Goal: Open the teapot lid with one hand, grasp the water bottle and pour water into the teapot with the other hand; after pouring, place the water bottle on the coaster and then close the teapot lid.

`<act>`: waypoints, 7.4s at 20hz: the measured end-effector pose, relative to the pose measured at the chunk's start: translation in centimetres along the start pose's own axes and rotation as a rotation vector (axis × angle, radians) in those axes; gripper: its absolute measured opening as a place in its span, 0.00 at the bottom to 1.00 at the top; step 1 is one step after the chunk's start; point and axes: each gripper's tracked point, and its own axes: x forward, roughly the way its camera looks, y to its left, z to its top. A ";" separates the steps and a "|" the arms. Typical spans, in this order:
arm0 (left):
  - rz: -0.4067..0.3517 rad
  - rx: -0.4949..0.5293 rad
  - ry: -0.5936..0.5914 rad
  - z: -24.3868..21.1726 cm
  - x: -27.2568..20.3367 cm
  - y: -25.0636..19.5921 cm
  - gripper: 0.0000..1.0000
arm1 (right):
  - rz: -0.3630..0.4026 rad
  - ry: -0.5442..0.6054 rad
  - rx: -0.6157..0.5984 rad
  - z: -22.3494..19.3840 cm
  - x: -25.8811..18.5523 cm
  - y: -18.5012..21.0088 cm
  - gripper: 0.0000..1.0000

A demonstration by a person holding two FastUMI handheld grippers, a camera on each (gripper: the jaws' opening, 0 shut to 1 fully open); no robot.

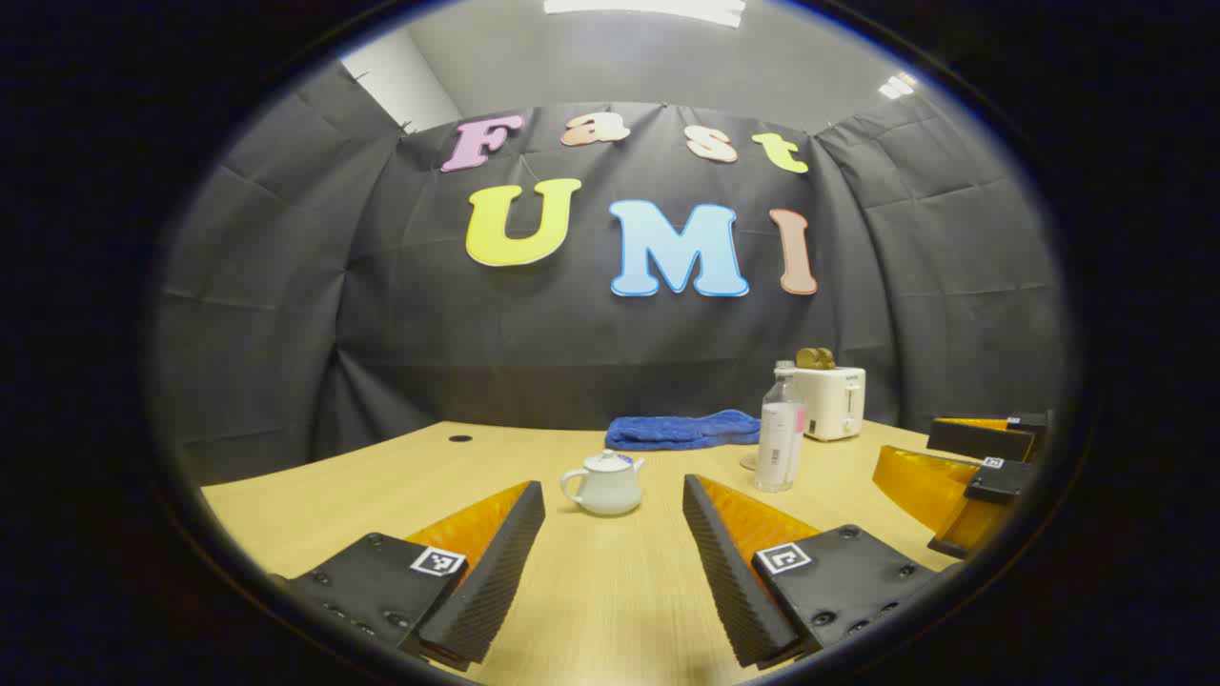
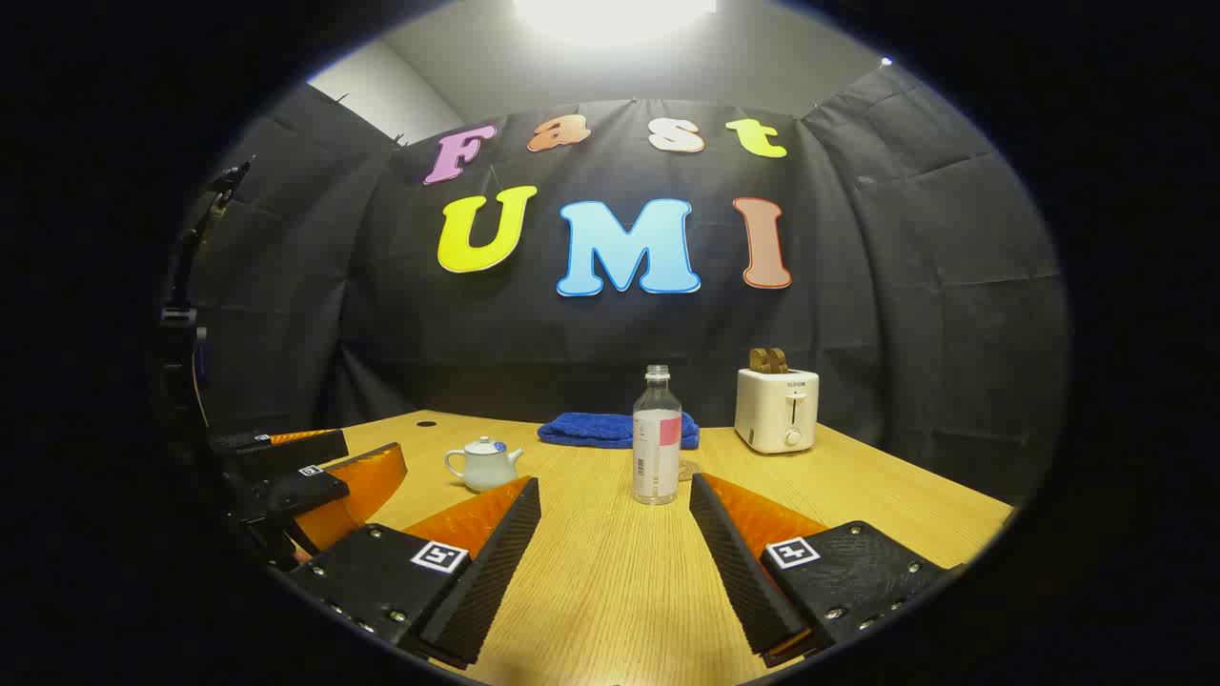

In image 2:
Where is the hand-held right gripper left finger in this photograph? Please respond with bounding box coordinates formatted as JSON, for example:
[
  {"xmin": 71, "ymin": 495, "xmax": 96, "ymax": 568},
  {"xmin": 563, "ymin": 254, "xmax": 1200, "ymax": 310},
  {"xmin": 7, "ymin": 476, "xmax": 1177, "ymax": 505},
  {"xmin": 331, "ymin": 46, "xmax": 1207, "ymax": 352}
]
[{"xmin": 286, "ymin": 474, "xmax": 542, "ymax": 671}]

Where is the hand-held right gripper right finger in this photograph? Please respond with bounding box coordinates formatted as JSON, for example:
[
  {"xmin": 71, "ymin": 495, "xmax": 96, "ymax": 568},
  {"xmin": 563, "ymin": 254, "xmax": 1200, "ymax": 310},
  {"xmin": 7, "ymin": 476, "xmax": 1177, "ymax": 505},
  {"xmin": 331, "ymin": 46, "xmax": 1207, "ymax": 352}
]
[{"xmin": 688, "ymin": 473, "xmax": 964, "ymax": 668}]

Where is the white teacup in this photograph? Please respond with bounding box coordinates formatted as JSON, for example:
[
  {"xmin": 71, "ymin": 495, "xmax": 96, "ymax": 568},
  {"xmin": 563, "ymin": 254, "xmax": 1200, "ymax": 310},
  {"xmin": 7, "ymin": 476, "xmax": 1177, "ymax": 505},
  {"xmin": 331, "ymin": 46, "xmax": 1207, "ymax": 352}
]
[{"xmin": 444, "ymin": 436, "xmax": 526, "ymax": 494}]

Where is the clear plastic water bottle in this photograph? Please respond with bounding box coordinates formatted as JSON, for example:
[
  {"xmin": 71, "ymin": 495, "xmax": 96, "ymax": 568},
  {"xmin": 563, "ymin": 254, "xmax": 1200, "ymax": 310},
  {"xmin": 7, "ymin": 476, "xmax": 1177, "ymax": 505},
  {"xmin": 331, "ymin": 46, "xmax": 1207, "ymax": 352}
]
[{"xmin": 632, "ymin": 365, "xmax": 683, "ymax": 506}]

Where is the white toaster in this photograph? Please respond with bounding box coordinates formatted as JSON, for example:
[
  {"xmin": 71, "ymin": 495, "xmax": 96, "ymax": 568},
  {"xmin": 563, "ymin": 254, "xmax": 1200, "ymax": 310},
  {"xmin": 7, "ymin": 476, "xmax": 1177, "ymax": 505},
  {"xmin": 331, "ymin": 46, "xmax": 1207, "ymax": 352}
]
[{"xmin": 734, "ymin": 367, "xmax": 820, "ymax": 454}]

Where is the blue towel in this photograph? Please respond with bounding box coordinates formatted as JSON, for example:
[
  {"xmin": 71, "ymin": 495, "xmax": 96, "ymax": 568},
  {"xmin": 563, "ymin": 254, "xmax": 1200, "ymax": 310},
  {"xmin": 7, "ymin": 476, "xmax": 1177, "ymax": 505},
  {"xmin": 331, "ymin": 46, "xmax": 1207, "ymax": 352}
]
[{"xmin": 537, "ymin": 412, "xmax": 701, "ymax": 451}]

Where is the black backdrop cloth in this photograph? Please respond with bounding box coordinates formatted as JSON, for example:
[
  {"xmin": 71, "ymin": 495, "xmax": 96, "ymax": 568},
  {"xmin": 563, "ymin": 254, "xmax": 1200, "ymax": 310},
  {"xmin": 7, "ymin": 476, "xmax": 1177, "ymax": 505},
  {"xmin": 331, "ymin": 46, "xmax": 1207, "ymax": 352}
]
[{"xmin": 186, "ymin": 62, "xmax": 1073, "ymax": 506}]

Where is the long ceiling light panel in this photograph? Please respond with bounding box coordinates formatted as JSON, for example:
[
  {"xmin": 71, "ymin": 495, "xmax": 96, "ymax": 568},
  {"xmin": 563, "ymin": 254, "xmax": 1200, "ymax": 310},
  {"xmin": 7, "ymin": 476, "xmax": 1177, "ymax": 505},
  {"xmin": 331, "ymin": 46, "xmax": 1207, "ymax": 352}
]
[{"xmin": 513, "ymin": 0, "xmax": 718, "ymax": 25}]

